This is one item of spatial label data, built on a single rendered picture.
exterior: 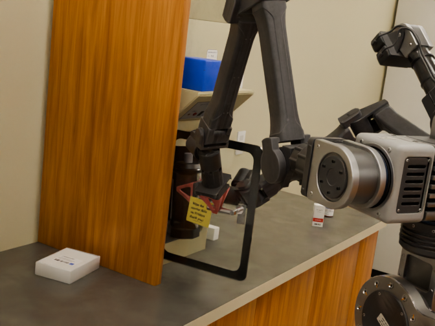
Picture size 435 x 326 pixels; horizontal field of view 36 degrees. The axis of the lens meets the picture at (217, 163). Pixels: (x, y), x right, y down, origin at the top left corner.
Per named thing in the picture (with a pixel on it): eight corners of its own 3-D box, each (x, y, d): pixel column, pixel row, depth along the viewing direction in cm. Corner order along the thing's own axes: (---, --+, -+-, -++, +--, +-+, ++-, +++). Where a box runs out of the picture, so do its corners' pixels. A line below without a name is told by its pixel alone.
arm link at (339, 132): (362, 112, 196) (377, 140, 201) (355, 105, 201) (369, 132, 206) (238, 191, 198) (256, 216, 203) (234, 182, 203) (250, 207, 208)
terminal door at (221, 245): (155, 255, 206) (169, 127, 198) (245, 282, 193) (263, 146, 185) (154, 256, 205) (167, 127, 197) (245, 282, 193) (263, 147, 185)
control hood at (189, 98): (162, 120, 197) (166, 86, 195) (221, 115, 224) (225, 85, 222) (194, 127, 191) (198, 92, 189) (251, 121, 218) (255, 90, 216)
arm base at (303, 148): (304, 197, 132) (312, 138, 130) (281, 187, 139) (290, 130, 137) (338, 196, 136) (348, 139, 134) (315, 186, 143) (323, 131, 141)
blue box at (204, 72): (174, 86, 197) (177, 55, 195) (193, 86, 206) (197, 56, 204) (202, 92, 192) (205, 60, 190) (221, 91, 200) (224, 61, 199)
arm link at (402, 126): (379, 90, 201) (391, 115, 206) (341, 114, 201) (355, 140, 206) (465, 143, 162) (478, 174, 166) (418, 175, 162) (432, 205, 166)
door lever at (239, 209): (213, 208, 194) (214, 199, 194) (243, 215, 190) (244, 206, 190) (204, 211, 189) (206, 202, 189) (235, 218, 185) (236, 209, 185)
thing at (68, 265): (34, 274, 193) (35, 261, 193) (65, 259, 208) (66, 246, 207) (69, 284, 189) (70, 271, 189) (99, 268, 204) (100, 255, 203)
